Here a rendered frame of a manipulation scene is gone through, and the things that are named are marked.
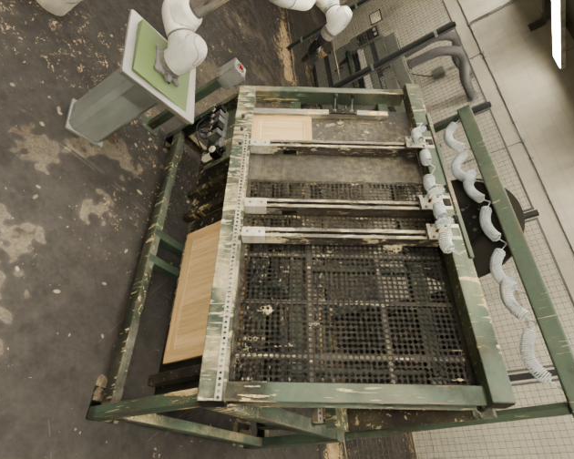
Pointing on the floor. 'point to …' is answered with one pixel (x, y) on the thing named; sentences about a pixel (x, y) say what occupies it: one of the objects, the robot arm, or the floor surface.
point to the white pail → (58, 5)
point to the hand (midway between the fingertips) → (305, 57)
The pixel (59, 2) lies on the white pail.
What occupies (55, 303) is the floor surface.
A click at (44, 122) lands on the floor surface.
